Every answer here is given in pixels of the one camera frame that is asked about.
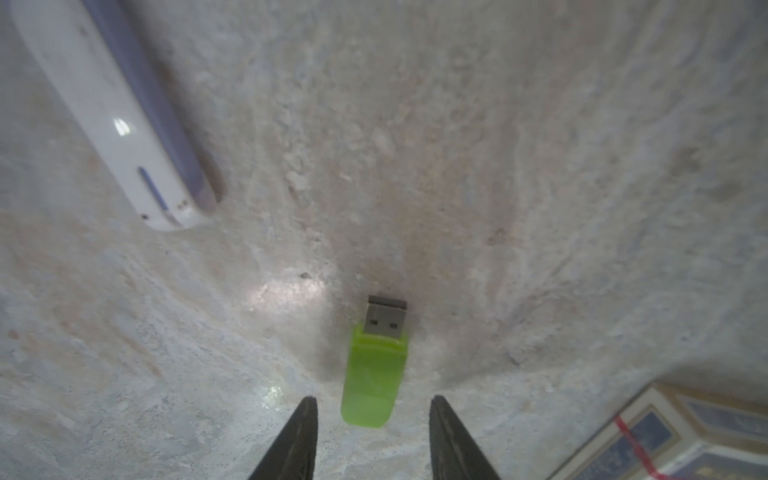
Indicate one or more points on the playing card box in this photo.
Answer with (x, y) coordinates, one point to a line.
(672, 432)

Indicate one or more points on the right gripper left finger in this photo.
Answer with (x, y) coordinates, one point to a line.
(293, 452)

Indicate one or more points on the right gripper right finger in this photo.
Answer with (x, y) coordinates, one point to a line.
(453, 451)

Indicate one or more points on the green usb drive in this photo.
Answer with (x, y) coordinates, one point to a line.
(376, 363)

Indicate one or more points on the white purple usb drive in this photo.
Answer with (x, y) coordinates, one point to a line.
(93, 58)

